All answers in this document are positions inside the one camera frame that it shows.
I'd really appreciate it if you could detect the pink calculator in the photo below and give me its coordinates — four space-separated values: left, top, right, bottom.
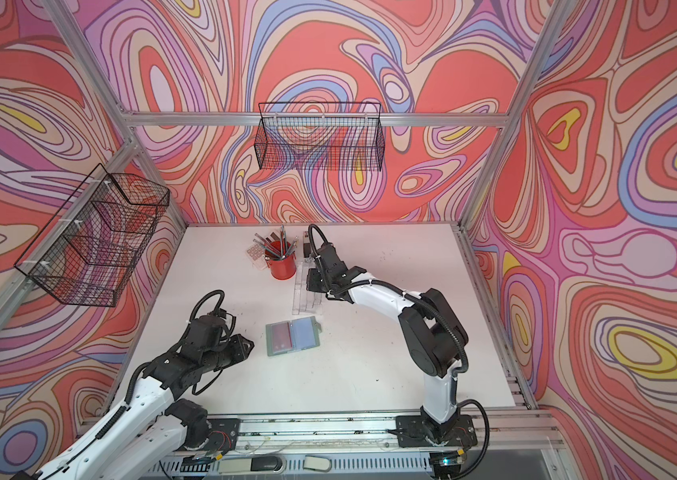
246 242 266 262

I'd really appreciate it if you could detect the mint green card wallet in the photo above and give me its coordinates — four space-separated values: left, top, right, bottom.
266 316 322 357

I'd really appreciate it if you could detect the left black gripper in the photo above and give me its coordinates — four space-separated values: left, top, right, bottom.
200 333 258 375

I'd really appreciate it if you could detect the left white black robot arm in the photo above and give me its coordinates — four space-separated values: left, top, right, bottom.
12 289 254 479

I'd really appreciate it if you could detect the back black wire basket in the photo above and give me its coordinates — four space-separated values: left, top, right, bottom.
254 100 386 172

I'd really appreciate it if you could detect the red pen cup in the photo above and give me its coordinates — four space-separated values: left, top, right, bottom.
266 252 296 280

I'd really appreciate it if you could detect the red card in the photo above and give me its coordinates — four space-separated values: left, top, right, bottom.
268 322 292 355

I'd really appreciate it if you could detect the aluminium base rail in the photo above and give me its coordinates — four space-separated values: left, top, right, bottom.
67 410 568 480

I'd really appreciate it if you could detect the black wire basket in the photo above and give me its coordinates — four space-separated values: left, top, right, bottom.
254 100 386 172
14 164 170 307

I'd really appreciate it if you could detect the clear acrylic card holder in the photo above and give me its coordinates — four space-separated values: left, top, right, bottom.
292 259 322 316

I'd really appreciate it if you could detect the left black wire basket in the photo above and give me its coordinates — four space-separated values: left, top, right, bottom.
14 164 170 307

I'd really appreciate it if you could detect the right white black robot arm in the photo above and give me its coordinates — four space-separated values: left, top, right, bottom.
306 224 469 445

